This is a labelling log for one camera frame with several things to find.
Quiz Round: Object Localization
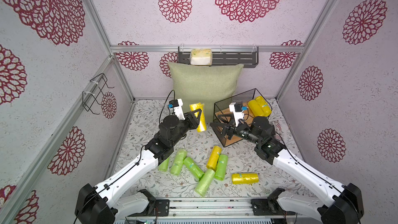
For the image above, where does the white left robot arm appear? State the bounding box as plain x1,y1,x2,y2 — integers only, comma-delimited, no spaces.
75,109,202,224

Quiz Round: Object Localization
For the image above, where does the white yellow sponge pack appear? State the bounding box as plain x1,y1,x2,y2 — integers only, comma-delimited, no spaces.
190,49,212,66

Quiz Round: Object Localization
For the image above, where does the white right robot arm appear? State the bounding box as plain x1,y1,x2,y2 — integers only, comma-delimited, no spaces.
210,116,364,224

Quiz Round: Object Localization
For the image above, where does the green roll right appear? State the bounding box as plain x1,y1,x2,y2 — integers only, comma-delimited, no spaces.
214,154,229,181

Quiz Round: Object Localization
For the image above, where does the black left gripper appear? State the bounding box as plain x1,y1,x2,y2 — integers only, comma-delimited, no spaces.
170,108,201,147

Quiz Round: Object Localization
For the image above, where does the yellow roll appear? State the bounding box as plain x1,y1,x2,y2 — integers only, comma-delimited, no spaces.
248,96,272,117
231,173,259,185
189,102,207,133
206,146,222,171

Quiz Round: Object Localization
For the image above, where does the green cushion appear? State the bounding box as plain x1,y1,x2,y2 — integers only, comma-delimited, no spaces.
168,62,244,123

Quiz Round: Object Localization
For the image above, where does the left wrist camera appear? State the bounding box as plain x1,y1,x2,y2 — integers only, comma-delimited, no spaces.
168,99,185,120

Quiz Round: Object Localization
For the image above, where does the grey wall rack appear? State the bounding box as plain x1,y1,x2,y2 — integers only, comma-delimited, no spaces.
178,46,259,68

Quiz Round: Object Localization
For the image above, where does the green roll middle diagonal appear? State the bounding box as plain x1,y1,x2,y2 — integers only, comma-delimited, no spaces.
183,157,204,181

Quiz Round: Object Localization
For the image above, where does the green roll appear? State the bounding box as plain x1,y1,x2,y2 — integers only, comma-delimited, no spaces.
214,154,229,181
158,158,170,172
170,148,187,176
195,169,215,197

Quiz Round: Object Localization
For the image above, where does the metal base rail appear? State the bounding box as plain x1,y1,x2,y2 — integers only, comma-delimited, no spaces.
118,196,312,224

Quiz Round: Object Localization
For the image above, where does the green roll front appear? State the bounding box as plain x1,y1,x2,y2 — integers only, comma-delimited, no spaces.
195,169,215,197

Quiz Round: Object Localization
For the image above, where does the green roll far left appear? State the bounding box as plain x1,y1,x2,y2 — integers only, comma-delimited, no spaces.
158,158,170,172

